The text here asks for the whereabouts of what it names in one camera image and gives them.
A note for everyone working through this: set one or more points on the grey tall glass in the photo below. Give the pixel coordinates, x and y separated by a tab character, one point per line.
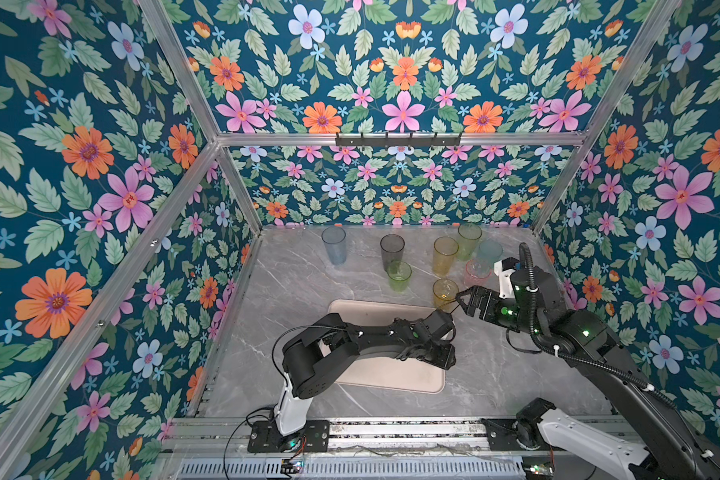
392	247

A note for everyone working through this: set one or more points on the green short glass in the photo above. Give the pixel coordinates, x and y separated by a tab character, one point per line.
399	275

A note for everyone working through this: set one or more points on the light green tall glass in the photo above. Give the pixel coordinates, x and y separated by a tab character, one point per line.
468	237

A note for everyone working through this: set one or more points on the teal short glass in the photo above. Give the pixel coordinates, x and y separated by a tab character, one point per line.
488	253

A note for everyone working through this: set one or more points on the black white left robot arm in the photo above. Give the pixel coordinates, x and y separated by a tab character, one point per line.
313	360

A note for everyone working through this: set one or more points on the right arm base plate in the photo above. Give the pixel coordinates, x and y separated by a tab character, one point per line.
512	434

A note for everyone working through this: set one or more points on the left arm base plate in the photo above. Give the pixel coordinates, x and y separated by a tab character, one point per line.
266	438

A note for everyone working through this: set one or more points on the yellow short glass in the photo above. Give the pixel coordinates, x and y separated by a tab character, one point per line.
444	293

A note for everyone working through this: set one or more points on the yellow tall glass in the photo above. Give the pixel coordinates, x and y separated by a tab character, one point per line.
445	250

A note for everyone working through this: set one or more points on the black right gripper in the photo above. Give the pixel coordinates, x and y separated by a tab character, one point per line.
488	300

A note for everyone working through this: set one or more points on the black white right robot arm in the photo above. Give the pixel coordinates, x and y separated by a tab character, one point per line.
667	448

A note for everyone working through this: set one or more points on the metal hook rail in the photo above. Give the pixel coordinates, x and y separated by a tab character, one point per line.
384	140

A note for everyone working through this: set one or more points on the blue tall glass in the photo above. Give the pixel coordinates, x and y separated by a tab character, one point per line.
334	240

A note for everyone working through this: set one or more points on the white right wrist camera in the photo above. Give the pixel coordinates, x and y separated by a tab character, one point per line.
503	270

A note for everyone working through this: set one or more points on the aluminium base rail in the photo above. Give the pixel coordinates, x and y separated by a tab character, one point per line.
366	434

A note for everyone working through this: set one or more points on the white vented cable duct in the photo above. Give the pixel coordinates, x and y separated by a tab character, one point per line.
353	468

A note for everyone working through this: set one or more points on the pink short glass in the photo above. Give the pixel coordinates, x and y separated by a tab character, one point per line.
476	273

